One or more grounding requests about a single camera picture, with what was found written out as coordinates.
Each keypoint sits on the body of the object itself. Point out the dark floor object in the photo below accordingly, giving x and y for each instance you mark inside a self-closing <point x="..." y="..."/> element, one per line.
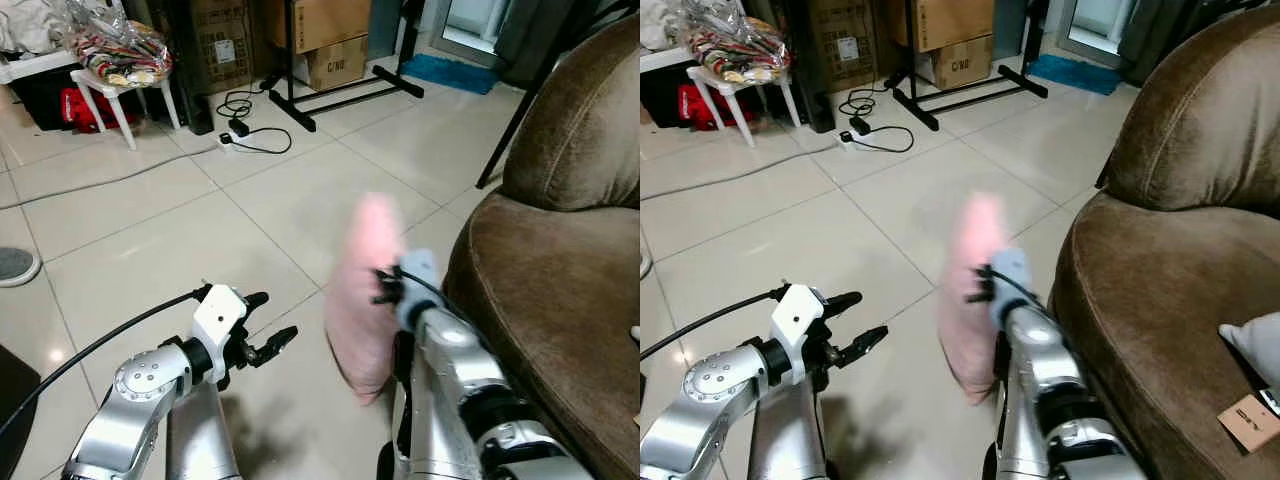
<point x="14" y="410"/>

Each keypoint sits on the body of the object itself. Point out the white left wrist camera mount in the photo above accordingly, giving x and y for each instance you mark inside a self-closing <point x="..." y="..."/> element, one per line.
<point x="797" y="312"/>
<point x="218" y="312"/>

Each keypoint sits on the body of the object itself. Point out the red case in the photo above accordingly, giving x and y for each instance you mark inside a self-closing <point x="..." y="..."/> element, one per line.
<point x="697" y="105"/>
<point x="80" y="108"/>

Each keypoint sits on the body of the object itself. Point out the blue floor mat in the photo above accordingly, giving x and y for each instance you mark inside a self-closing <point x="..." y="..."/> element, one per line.
<point x="1075" y="74"/>
<point x="450" y="74"/>

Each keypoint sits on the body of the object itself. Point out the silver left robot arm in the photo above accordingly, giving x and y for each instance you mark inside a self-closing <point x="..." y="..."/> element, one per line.
<point x="140" y="395"/>
<point x="715" y="395"/>

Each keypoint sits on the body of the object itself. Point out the white framed glass door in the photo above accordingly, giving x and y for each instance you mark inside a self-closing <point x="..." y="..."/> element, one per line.
<point x="1095" y="25"/>
<point x="470" y="25"/>

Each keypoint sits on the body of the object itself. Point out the light grey cushion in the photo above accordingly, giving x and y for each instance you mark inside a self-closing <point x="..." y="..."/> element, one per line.
<point x="1258" y="345"/>

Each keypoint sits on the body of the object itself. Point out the large light cardboard box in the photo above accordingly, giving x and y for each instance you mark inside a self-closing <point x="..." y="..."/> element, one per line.
<point x="325" y="20"/>
<point x="945" y="20"/>

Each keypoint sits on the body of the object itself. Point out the pink pillow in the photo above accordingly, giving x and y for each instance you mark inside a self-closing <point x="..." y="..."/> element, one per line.
<point x="362" y="300"/>

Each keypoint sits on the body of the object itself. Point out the clear bag of colourful items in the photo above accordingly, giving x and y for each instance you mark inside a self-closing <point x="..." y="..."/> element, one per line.
<point x="740" y="45"/>
<point x="120" y="50"/>

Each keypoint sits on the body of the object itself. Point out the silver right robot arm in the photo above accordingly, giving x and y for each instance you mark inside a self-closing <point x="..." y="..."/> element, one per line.
<point x="1060" y="400"/>
<point x="470" y="400"/>

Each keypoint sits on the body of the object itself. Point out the round grey floor disc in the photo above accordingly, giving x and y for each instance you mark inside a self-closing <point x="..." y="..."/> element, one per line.
<point x="14" y="266"/>
<point x="645" y="265"/>

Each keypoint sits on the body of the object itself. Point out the dark grey curtain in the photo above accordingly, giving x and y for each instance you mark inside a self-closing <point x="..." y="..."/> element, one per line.
<point x="535" y="35"/>
<point x="1160" y="35"/>

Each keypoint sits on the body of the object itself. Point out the black tripod leg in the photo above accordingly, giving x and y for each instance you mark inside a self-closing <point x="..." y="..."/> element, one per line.
<point x="505" y="125"/>
<point x="1102" y="178"/>

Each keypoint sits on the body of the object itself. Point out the small printed cardboard box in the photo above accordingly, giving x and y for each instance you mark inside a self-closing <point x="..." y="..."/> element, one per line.
<point x="960" y="65"/>
<point x="335" y="65"/>

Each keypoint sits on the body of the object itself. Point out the black metal stand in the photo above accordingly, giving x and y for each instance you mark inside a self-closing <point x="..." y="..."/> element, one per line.
<point x="340" y="98"/>
<point x="960" y="98"/>

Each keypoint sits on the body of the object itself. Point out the white power strip with adapter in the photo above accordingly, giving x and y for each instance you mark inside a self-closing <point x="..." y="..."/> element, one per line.
<point x="858" y="130"/>
<point x="237" y="130"/>

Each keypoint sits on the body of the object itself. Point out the white crumpled cloth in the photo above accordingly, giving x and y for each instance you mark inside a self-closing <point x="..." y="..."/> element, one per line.
<point x="655" y="22"/>
<point x="30" y="25"/>

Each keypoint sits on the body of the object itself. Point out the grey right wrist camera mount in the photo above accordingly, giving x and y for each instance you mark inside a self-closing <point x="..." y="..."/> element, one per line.
<point x="418" y="288"/>
<point x="1012" y="285"/>

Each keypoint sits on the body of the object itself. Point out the white low table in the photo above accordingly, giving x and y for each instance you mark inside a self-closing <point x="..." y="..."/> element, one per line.
<point x="660" y="60"/>
<point x="35" y="65"/>

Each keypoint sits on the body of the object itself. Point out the dark brown cardboard box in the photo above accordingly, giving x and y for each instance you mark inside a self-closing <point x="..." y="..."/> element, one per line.
<point x="845" y="45"/>
<point x="225" y="45"/>

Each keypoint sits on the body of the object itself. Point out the white plastic stool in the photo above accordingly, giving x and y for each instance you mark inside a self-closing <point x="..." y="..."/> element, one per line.
<point x="120" y="100"/>
<point x="735" y="100"/>

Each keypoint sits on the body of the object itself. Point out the brown velvet sofa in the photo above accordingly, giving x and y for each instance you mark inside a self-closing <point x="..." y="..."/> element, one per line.
<point x="1160" y="300"/>
<point x="550" y="300"/>

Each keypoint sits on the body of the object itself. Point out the brown cardboard tag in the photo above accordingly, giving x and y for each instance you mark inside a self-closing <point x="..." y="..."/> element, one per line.
<point x="1250" y="422"/>

